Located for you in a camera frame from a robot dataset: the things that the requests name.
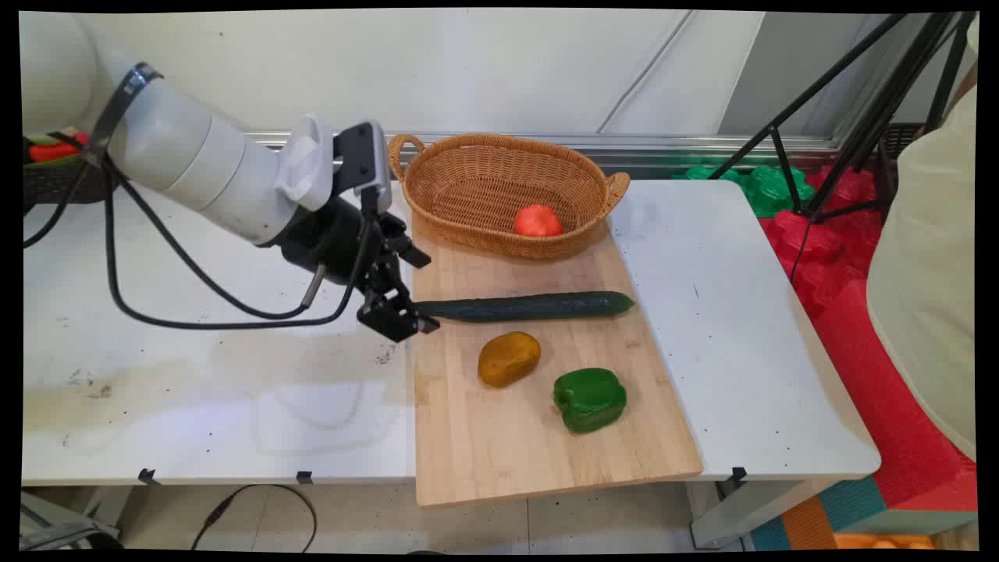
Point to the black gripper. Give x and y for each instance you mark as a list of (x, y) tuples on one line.
[(332, 242)]

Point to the long dark green cucumber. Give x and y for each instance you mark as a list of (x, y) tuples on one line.
[(531, 306)]

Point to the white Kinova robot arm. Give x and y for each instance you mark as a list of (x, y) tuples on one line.
[(195, 164)]

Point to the woven wicker basket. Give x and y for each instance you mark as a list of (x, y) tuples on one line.
[(468, 187)]

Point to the yellow-brown potato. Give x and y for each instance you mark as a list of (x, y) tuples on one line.
[(509, 359)]

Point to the red tomato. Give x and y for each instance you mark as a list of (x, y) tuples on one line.
[(538, 222)]

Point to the wooden cutting board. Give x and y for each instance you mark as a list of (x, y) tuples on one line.
[(499, 437)]

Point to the green bell pepper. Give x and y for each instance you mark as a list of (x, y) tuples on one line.
[(590, 400)]

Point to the black mesh basket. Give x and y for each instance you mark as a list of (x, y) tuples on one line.
[(58, 183)]

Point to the red pepper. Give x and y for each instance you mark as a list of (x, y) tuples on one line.
[(55, 150)]

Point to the white table leg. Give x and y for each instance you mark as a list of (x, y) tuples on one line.
[(741, 511)]

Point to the black tripod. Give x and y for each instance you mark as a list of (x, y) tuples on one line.
[(866, 125)]

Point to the red foam mat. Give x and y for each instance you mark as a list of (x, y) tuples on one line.
[(882, 390)]

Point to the teal orange floor mat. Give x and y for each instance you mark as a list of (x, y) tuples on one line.
[(843, 515)]

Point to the person in beige clothing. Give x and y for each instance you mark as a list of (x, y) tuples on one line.
[(929, 265)]

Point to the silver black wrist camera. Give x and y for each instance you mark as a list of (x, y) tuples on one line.
[(368, 164)]

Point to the aluminium wall rail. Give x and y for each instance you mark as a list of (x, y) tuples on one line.
[(687, 144)]

